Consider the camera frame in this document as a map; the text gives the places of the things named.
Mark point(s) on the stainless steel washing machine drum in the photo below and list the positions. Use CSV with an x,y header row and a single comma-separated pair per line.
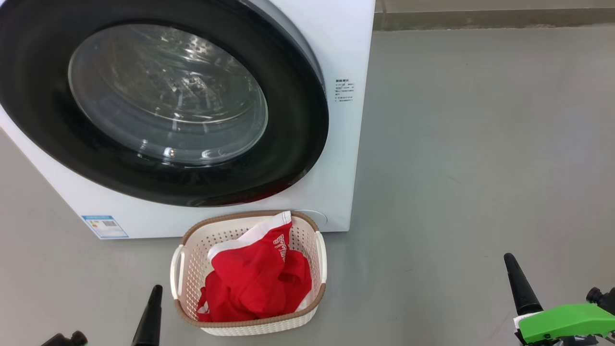
x,y
163,91

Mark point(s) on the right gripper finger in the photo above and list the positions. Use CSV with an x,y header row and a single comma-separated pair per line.
x,y
523,288

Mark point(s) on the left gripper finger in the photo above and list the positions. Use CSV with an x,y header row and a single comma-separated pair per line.
x,y
149,322

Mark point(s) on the red and white jersey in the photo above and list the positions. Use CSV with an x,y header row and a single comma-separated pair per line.
x,y
254,283

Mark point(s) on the cream perforated laundry basket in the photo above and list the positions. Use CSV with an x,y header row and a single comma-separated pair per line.
x,y
192,269

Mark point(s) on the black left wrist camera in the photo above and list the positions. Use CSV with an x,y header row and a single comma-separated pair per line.
x,y
67,339

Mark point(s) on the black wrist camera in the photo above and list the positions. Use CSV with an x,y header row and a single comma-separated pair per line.
x,y
603,299
67,339

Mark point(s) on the blue energy label sticker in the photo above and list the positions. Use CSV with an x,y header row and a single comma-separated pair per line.
x,y
105,227

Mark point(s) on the white front-load washing machine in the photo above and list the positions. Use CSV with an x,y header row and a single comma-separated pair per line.
x,y
346,43

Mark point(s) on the black round washing machine door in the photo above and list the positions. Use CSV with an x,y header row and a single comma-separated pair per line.
x,y
288,154

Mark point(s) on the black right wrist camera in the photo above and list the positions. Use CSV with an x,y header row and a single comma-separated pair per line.
x,y
603,299

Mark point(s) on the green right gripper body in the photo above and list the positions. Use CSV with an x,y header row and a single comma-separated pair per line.
x,y
562,322

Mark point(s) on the round drain filter cover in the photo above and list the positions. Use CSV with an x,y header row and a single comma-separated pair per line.
x,y
317,216

